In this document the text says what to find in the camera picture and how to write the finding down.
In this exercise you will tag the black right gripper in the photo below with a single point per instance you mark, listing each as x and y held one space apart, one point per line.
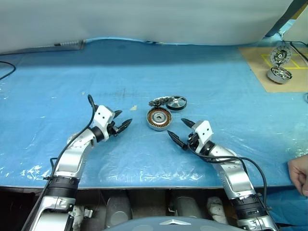
193 142

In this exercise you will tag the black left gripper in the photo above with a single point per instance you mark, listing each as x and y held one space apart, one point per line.
113 130

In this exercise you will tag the silver spoked rotor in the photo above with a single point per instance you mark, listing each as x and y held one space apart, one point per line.
281 73
176 102

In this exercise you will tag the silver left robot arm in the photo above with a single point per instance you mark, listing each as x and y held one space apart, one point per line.
69 156

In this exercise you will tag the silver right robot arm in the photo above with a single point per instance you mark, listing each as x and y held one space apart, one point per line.
237 175

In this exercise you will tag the motor housing with copper windings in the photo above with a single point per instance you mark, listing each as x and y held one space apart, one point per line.
150 119

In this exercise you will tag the silver motor housing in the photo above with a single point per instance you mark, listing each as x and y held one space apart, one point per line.
279 80

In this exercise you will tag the upright motor on board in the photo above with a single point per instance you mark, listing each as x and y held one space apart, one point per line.
280 55

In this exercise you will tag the person's bare hand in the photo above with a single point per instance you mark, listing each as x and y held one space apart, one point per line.
299 170

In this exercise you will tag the tan tape patch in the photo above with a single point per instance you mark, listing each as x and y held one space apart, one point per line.
133 108

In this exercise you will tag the blue table cover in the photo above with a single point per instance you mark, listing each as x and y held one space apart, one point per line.
72 77

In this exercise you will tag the grey rounded cylinder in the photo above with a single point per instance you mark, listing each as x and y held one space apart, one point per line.
187 204
119 208

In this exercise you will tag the grey robot torso shell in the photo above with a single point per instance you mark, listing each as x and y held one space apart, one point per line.
170 225

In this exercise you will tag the brown cardboard mat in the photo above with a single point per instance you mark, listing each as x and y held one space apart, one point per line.
255 69

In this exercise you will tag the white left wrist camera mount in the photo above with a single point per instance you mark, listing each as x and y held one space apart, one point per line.
102 115

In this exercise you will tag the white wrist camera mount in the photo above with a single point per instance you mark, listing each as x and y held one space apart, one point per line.
102 115
204 131

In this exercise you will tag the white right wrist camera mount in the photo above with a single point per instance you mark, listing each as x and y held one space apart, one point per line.
204 131

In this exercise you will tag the grey metal rail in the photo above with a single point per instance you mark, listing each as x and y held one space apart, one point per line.
69 45

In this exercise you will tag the dark grey frame bar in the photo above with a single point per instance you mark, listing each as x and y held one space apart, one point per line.
284 20

